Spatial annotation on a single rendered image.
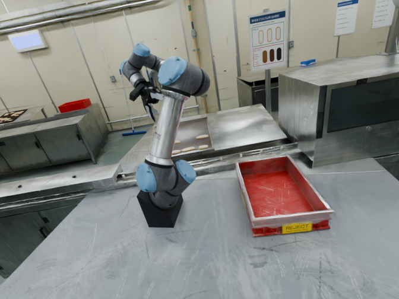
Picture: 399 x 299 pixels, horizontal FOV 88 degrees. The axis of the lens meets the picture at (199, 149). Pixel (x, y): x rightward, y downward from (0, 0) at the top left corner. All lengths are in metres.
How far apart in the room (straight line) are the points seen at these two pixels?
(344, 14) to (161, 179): 5.54
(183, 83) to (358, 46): 5.62
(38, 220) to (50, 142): 2.49
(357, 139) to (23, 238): 2.38
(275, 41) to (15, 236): 2.62
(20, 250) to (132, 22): 4.23
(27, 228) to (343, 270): 1.94
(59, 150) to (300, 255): 3.97
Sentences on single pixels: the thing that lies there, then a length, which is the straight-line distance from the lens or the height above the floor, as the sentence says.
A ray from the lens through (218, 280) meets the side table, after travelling 0.89.
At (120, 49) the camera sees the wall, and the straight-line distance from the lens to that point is 5.15.
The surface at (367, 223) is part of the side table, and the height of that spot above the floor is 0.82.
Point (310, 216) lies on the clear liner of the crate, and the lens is 0.96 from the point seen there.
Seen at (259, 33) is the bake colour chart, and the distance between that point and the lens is 2.10.
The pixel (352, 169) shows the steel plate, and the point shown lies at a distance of 1.44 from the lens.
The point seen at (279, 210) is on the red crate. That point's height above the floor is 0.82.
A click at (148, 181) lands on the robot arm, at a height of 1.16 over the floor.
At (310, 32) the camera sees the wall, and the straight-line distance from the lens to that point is 5.59.
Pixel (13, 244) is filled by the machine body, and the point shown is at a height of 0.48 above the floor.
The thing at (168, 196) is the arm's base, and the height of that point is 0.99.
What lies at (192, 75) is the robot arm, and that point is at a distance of 0.82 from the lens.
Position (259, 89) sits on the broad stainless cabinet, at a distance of 3.12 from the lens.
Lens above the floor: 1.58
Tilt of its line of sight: 27 degrees down
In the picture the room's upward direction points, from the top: 11 degrees counter-clockwise
